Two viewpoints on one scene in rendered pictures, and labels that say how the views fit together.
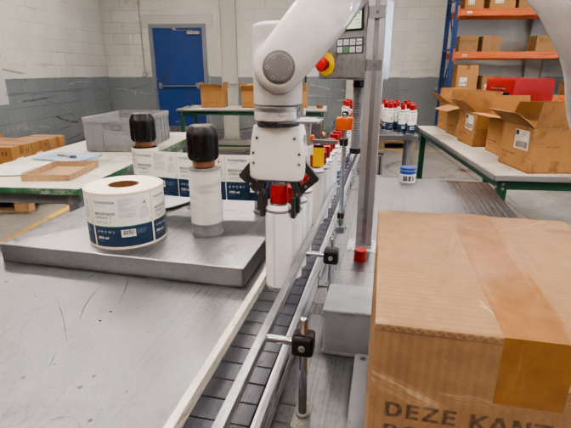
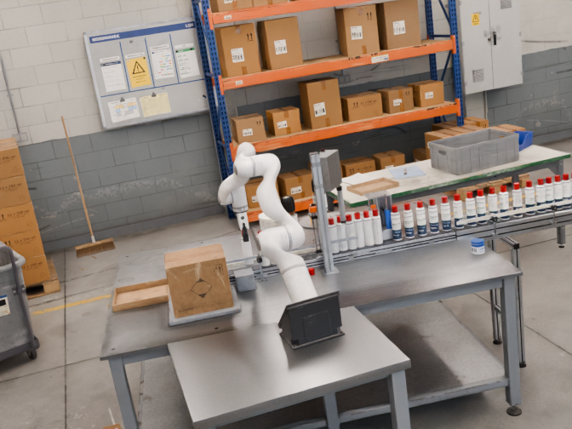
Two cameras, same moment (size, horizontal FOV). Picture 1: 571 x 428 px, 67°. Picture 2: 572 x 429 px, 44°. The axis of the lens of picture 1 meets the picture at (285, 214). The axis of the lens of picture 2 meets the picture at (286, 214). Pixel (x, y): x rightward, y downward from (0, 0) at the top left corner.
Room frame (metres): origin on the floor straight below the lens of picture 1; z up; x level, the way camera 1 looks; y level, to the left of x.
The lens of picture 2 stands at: (-0.30, -3.60, 2.28)
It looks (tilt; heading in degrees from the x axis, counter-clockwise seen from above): 17 degrees down; 70
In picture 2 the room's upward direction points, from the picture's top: 8 degrees counter-clockwise
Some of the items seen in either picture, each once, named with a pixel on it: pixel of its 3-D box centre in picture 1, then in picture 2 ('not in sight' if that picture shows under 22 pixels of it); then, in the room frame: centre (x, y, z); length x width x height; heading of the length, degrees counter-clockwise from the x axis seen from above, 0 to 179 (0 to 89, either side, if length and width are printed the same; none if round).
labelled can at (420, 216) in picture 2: not in sight; (420, 218); (1.75, -0.22, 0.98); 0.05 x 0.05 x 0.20
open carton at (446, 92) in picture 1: (456, 109); not in sight; (4.17, -1.62, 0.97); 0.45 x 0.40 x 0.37; 86
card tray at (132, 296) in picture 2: not in sight; (141, 294); (0.16, 0.15, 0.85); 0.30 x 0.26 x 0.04; 167
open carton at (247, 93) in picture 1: (254, 94); not in sight; (6.75, 0.47, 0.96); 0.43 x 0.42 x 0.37; 82
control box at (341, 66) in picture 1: (353, 42); (326, 170); (1.22, -0.18, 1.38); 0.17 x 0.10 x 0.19; 42
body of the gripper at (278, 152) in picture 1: (278, 149); (242, 218); (0.77, 0.01, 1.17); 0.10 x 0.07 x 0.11; 77
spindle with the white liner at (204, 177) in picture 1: (204, 180); (290, 220); (1.12, 0.22, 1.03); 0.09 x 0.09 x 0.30
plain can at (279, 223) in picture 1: (279, 236); (246, 247); (0.76, 0.01, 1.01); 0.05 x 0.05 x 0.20
